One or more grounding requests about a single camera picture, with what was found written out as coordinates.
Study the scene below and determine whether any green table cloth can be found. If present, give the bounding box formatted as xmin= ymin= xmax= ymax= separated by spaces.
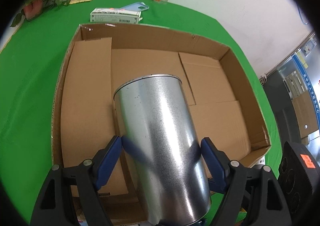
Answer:
xmin=1 ymin=0 xmax=282 ymax=225

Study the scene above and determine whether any brown cardboard box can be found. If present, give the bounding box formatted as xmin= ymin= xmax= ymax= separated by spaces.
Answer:
xmin=51 ymin=24 xmax=273 ymax=225

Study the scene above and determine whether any silver metal tin can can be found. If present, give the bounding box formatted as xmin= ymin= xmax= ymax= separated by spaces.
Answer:
xmin=113 ymin=74 xmax=211 ymax=225

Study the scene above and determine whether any white rectangular carton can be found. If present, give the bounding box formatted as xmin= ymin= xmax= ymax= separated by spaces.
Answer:
xmin=90 ymin=8 xmax=143 ymax=24

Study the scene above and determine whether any light blue phone case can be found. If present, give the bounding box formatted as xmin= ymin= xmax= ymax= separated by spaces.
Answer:
xmin=121 ymin=2 xmax=149 ymax=12

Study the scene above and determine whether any glass door with blue strip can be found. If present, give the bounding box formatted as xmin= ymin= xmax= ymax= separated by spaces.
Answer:
xmin=263 ymin=31 xmax=319 ymax=145

